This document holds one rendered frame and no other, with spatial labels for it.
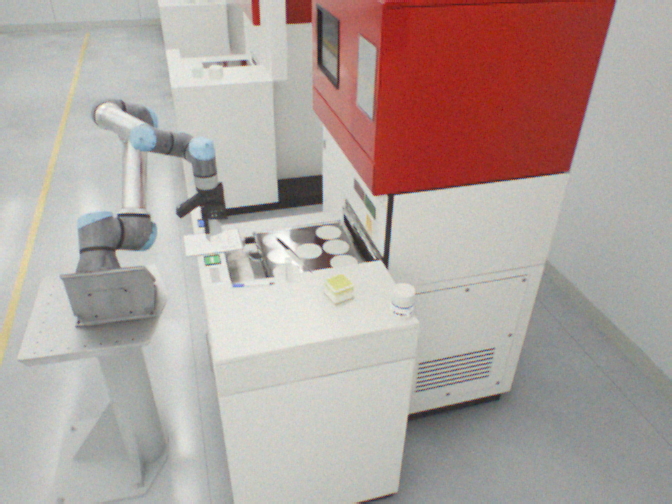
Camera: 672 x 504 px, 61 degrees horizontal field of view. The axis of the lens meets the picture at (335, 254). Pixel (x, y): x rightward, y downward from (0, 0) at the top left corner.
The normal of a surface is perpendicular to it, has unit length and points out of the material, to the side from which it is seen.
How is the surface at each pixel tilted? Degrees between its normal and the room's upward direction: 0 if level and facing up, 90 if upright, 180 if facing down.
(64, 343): 0
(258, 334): 0
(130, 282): 90
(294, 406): 90
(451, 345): 90
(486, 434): 0
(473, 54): 90
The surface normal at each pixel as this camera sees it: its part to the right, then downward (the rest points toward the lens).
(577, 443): 0.01, -0.82
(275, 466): 0.28, 0.55
